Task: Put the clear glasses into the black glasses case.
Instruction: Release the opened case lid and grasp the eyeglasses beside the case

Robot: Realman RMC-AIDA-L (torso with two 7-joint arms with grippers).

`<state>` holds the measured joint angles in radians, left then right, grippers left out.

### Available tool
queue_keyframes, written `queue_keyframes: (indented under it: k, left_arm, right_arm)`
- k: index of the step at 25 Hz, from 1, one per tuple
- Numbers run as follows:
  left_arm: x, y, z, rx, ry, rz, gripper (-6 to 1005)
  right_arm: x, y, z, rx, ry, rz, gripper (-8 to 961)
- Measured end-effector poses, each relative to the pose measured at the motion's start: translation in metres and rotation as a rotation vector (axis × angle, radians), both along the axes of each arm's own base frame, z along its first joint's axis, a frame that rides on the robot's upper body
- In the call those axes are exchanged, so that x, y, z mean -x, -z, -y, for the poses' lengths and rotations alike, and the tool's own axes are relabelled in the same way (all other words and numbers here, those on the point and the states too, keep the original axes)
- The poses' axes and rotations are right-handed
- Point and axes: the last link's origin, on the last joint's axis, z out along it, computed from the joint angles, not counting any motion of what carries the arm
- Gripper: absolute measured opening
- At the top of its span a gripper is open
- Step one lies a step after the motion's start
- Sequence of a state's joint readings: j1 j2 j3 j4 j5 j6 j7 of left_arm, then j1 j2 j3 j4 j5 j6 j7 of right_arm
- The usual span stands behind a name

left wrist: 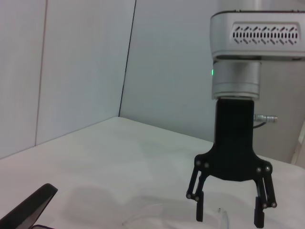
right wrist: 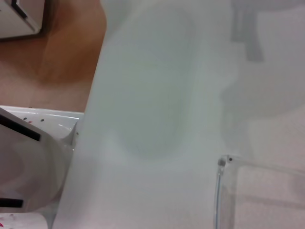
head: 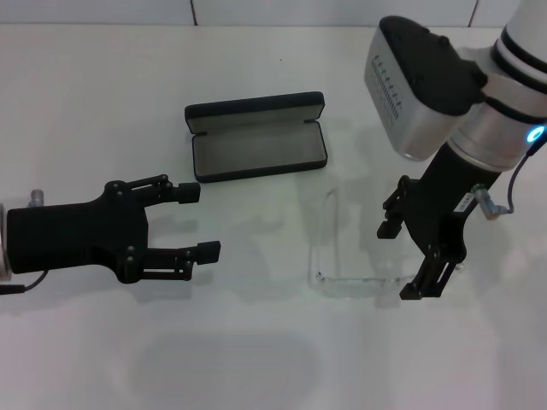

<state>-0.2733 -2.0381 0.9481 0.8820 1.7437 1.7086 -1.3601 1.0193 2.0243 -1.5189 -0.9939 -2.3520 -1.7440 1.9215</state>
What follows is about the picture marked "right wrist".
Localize clear white glasses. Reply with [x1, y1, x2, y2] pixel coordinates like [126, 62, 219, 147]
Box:
[213, 154, 305, 229]

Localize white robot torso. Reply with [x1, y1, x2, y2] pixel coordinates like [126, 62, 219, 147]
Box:
[0, 105, 85, 229]

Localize white box with black stripes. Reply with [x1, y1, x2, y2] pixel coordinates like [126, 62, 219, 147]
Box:
[0, 0, 47, 43]

